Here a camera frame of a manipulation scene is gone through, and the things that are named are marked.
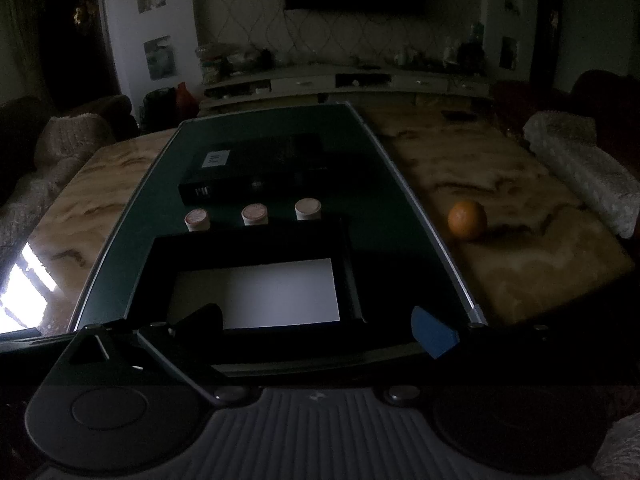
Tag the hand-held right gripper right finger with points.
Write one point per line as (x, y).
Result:
(432, 335)

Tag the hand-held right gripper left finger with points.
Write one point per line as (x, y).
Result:
(212, 317)

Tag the black box white lining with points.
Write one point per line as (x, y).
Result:
(260, 295)

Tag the small white bottle pink cap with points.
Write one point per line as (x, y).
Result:
(196, 220)
(255, 214)
(307, 209)

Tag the orange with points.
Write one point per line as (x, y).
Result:
(467, 220)

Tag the black box with white label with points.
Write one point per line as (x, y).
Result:
(260, 170)

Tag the dark green desk mat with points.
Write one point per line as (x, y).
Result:
(400, 185)

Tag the black bin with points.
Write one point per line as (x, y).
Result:
(160, 107)

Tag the red vase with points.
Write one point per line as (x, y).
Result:
(185, 102)

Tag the light cloth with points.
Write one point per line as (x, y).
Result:
(620, 450)

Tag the dark remote control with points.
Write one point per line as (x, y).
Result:
(458, 115)

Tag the white fluffy cushion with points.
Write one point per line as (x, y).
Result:
(575, 160)

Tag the pinkish fluffy sofa throw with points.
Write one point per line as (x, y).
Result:
(55, 145)

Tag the dark brown sofa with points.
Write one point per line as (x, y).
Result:
(102, 106)

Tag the stack of jars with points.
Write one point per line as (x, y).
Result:
(210, 62)

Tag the white television cabinet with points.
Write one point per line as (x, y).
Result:
(310, 80)

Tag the dark red armchair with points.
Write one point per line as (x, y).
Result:
(600, 90)

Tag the large wall niche picture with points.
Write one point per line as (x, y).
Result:
(158, 58)

